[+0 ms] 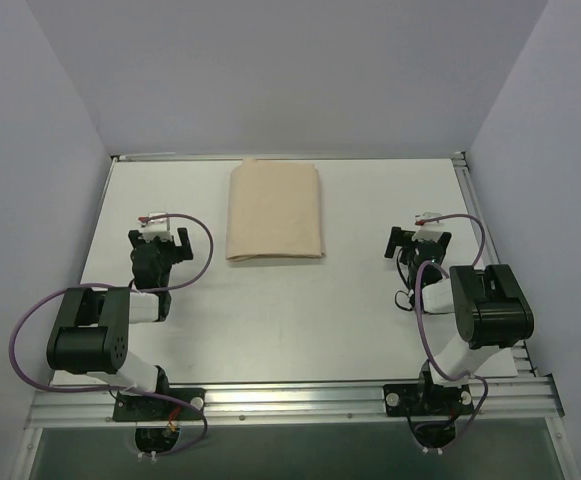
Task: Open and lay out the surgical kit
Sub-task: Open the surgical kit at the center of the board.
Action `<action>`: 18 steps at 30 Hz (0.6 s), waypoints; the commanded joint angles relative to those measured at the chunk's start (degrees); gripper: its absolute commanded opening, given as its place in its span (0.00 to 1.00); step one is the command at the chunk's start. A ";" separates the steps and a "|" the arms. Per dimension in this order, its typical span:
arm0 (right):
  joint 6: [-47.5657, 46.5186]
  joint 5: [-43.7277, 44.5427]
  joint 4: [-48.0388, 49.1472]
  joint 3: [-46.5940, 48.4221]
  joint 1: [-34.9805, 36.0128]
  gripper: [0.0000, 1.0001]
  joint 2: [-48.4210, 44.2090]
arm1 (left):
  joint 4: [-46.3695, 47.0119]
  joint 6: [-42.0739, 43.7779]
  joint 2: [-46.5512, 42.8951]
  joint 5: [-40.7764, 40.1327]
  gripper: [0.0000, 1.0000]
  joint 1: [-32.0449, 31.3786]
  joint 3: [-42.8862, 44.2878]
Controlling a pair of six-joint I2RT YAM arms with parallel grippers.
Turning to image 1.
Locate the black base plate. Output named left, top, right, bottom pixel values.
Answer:
left=382, top=383, right=474, bottom=417
left=112, top=387, right=206, bottom=422

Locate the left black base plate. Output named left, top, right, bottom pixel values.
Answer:
left=112, top=387, right=206, bottom=422

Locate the beige surgical wrap cloth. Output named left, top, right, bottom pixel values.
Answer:
left=225, top=159, right=325, bottom=262

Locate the right side aluminium rail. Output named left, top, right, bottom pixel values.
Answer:
left=444, top=157, right=535, bottom=379

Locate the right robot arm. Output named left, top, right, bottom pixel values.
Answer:
left=384, top=225, right=534, bottom=413

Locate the back aluminium rail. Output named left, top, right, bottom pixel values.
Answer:
left=110, top=151, right=466, bottom=162

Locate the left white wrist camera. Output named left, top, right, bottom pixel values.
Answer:
left=138, top=212, right=172, bottom=242

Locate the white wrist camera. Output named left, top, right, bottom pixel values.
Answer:
left=138, top=212, right=172, bottom=242
left=413, top=212, right=444, bottom=242

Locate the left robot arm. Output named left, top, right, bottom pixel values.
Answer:
left=46, top=226, right=194, bottom=419

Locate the aluminium rail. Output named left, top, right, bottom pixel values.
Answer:
left=110, top=151, right=466, bottom=162
left=26, top=376, right=564, bottom=428
left=444, top=157, right=535, bottom=379

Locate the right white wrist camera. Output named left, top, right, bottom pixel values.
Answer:
left=413, top=212, right=444, bottom=242

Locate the front aluminium rail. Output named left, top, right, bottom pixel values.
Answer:
left=26, top=376, right=564, bottom=428

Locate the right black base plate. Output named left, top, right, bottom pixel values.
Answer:
left=382, top=383, right=474, bottom=417

